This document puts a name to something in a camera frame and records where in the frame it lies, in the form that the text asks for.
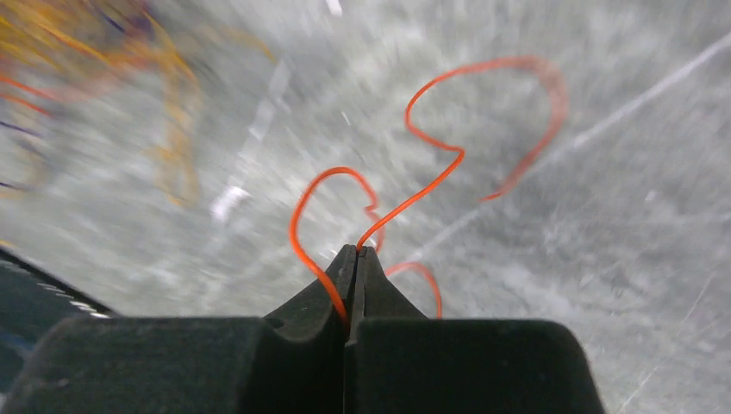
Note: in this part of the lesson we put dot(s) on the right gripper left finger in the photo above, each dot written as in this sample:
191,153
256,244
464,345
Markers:
307,358

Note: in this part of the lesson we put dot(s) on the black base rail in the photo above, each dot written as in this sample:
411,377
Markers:
32,302

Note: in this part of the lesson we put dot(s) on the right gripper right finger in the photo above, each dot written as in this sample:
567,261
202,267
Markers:
377,310

